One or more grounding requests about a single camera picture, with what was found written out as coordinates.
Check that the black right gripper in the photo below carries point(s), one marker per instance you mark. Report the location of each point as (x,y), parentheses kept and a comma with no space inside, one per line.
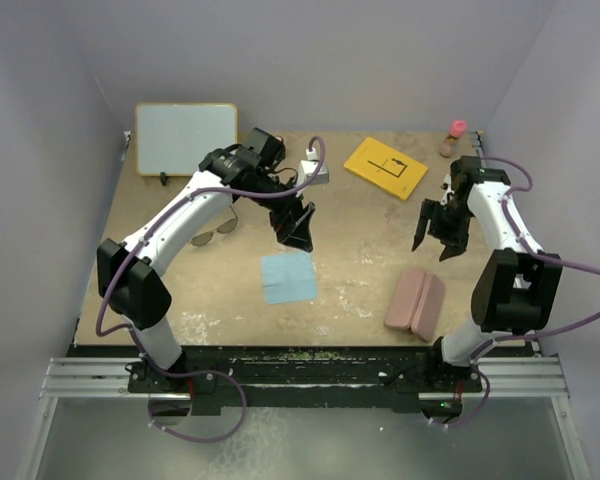
(456,242)

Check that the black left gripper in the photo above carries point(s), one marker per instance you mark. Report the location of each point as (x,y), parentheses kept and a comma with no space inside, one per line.
(300,236)

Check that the blue cleaning cloth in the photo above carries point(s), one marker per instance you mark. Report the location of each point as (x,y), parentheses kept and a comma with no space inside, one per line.
(288,277)

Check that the metal frame sunglasses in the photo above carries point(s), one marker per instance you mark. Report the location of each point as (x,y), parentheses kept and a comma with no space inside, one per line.
(226,227)

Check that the pink glasses case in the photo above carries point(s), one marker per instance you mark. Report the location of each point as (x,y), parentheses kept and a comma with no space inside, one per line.
(416,303)

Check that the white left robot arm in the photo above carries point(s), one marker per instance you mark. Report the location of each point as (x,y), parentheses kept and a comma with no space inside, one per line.
(130,273)

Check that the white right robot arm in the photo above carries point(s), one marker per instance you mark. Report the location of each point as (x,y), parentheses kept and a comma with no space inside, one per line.
(516,290)

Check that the yellow book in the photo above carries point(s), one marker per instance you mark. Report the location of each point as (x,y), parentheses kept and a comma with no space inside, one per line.
(385,167)

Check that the pink capped small bottle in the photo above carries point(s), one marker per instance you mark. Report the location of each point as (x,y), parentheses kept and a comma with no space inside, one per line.
(455,132)

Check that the yellow framed whiteboard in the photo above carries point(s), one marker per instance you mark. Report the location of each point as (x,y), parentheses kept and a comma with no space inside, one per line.
(173,138)

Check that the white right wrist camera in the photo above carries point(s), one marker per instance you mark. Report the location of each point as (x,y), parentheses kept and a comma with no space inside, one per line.
(448,191)

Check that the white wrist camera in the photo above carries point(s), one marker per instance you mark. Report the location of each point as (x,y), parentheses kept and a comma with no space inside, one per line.
(448,191)
(312,165)

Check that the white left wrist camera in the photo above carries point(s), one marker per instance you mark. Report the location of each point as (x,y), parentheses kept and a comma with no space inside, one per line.
(312,165)

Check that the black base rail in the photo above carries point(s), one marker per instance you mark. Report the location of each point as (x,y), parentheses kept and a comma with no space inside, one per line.
(400,379)

